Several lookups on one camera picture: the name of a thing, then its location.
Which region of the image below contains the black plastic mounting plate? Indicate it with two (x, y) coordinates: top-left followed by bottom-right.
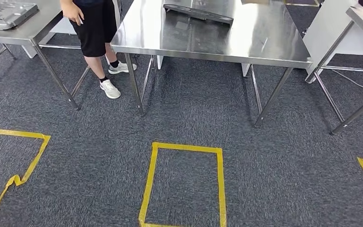
(163, 3), (234, 26)

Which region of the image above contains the stainless steel workbench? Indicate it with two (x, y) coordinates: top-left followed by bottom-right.
(110, 0), (313, 128)

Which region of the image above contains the person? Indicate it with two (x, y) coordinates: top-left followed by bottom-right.
(59, 0), (138, 100)

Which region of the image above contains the yellow tape square crumpled corner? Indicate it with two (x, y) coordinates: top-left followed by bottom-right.
(0, 127), (52, 217)

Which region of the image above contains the grey tray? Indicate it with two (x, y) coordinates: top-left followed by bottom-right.
(0, 1), (39, 31)

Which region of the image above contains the white pedestal cabinet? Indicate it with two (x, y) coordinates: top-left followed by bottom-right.
(112, 0), (123, 30)

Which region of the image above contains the grey floor cable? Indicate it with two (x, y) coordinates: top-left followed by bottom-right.
(330, 69), (363, 96)

